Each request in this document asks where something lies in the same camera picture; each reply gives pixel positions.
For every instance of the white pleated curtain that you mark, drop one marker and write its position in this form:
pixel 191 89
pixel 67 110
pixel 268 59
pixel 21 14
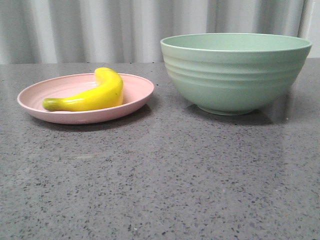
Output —
pixel 126 31

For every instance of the green ridged bowl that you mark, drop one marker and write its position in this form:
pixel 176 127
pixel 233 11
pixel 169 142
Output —
pixel 233 73

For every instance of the yellow plastic banana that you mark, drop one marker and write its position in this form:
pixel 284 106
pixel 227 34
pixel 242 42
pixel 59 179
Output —
pixel 107 94

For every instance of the pink ridged plate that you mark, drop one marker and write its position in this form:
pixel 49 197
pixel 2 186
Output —
pixel 136 92

